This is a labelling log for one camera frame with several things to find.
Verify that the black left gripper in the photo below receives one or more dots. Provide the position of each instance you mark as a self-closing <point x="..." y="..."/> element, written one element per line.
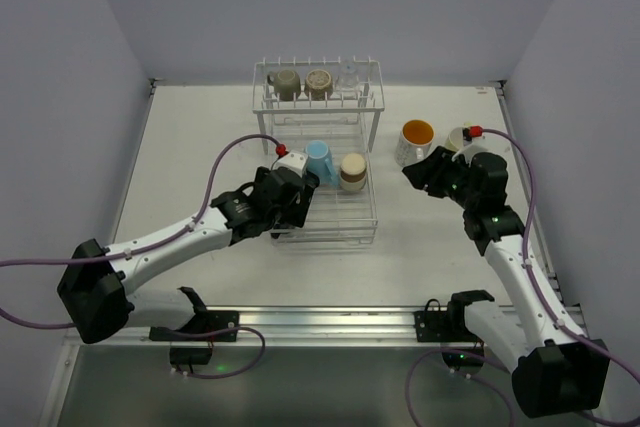
<point x="302" y="200"/>

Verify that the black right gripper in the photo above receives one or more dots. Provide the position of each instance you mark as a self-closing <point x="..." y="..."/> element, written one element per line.
<point x="432" y="177"/>

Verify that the floral white mug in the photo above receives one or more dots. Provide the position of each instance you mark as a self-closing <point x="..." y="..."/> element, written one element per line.
<point x="414" y="142"/>

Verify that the light green mug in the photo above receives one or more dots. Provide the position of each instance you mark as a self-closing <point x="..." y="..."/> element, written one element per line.
<point x="455" y="139"/>

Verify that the light blue mug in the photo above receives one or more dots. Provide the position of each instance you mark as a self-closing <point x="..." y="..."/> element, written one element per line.
<point x="321" y="162"/>

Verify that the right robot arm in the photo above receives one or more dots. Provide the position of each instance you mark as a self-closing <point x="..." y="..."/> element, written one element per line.
<point x="552" y="371"/>

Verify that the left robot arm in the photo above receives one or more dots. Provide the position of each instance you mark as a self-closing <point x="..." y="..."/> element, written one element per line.
<point x="101" y="287"/>

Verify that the brown and cream cup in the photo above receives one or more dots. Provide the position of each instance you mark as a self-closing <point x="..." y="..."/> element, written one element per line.
<point x="353" y="172"/>

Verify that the olive green cup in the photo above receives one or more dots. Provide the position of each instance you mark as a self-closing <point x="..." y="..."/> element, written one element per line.
<point x="286" y="84"/>

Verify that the clear glass cup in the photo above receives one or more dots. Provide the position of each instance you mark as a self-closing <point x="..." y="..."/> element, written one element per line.
<point x="347" y="83"/>

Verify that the brown speckled cup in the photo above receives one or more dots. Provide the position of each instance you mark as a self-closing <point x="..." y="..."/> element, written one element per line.
<point x="318" y="84"/>

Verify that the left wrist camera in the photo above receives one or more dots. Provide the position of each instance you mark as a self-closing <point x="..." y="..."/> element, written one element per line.
<point x="294" y="161"/>

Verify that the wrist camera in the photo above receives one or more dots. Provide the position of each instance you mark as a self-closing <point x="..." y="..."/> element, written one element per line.
<point x="294" y="161"/>
<point x="472" y="144"/>

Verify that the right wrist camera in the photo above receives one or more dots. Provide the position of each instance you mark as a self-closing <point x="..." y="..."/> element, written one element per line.
<point x="472" y="144"/>

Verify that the white wire dish rack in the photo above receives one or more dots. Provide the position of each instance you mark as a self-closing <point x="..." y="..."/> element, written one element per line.
<point x="330" y="111"/>

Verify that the aluminium mounting rail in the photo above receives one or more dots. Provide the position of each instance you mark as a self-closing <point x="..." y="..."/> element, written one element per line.
<point x="294" y="327"/>

